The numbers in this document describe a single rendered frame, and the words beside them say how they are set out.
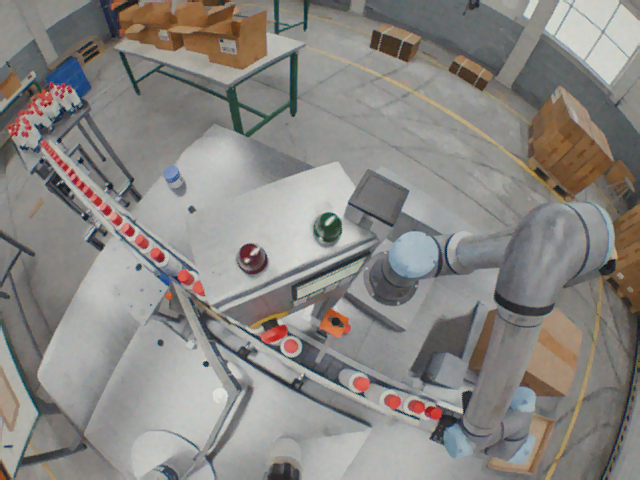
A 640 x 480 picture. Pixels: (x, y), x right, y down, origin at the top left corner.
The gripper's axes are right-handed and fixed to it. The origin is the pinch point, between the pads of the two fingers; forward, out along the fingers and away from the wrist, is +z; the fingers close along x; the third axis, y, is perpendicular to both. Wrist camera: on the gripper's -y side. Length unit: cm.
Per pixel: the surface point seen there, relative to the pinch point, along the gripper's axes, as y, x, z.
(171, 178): -26, -99, 61
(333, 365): -1.0, -23.2, 19.7
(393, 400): 0.8, -21.5, -4.9
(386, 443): 15.4, 5.0, 9.3
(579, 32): -528, 79, -144
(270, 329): 0, -60, -13
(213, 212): -6, -74, -20
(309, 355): -0.2, -29.9, 23.5
